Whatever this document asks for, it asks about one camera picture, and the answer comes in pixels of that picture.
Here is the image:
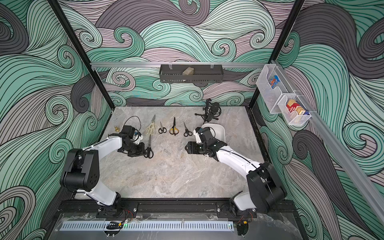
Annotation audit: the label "large black handled scissors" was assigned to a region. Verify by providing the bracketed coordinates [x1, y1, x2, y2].
[144, 135, 154, 159]

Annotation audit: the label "cream handled kitchen scissors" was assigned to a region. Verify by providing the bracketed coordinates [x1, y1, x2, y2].
[145, 115, 156, 135]

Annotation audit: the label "small black scissors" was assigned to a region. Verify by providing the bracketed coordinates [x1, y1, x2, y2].
[158, 122, 167, 134]

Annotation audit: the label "yellow black handled scissors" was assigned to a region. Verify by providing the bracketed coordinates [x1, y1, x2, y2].
[169, 117, 180, 136]

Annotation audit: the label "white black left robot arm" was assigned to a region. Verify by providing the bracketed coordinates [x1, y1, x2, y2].
[60, 125, 145, 206]

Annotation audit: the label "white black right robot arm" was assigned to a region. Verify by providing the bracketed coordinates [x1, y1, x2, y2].
[185, 127, 287, 217]

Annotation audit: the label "white plastic storage box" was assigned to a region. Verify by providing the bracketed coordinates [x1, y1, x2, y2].
[202, 123, 227, 143]

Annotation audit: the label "beige sponge block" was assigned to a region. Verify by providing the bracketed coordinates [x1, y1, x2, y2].
[182, 67, 195, 76]

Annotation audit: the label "white perforated strip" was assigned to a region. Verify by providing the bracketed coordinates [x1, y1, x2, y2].
[59, 221, 235, 232]

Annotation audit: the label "blue red small packet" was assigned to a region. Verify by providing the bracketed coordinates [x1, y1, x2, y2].
[268, 75, 281, 89]

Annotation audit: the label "red yellow small boxes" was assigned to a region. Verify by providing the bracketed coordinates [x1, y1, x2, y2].
[286, 99, 310, 116]

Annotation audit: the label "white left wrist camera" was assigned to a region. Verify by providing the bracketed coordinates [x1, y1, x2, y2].
[132, 132, 143, 145]

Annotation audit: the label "black wall shelf tray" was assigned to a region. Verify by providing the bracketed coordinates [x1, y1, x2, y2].
[159, 64, 224, 85]

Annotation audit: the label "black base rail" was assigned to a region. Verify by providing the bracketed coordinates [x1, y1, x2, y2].
[55, 197, 298, 220]

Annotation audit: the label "clear wall bin far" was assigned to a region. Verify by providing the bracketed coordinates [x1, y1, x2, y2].
[257, 64, 289, 114]

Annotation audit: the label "clear wall bin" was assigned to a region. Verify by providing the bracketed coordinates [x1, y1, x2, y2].
[278, 94, 312, 127]
[257, 64, 289, 114]

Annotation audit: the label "clear wall bin near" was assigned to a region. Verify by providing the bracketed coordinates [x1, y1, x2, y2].
[278, 94, 312, 127]

